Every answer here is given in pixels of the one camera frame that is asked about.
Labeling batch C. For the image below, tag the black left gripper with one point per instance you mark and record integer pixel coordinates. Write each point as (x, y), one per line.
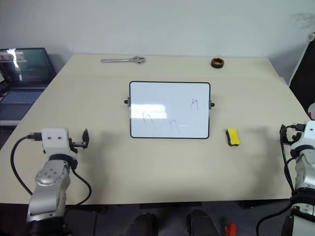
(76, 144)

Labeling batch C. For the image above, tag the small black-framed whiteboard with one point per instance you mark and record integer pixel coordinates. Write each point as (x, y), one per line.
(169, 110)

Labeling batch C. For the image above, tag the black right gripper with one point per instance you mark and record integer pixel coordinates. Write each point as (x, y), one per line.
(294, 138)

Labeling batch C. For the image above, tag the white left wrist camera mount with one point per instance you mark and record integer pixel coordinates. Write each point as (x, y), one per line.
(54, 140)

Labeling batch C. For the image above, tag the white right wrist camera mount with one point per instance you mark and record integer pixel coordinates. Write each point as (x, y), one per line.
(307, 137)

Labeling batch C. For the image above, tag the yellow and black eraser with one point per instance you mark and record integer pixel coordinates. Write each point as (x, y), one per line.
(232, 136)

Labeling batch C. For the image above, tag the small red object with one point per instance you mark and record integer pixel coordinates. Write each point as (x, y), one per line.
(230, 229)

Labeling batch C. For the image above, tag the dark rounded shape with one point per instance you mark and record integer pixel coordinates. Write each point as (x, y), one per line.
(200, 222)

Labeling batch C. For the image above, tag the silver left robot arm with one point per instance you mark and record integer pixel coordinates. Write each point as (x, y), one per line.
(49, 182)

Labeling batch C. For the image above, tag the silver adjustable wrench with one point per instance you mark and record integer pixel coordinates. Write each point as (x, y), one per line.
(123, 60)

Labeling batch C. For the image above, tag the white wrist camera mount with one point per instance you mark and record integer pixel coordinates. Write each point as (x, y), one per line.
(54, 140)
(307, 137)

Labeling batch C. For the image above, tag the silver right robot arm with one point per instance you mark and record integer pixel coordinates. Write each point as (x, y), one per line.
(305, 172)

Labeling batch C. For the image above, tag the red and white object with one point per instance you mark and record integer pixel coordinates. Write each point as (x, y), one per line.
(312, 110)

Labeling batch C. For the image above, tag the open grey laptop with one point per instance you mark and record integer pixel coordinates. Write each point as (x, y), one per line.
(24, 73)

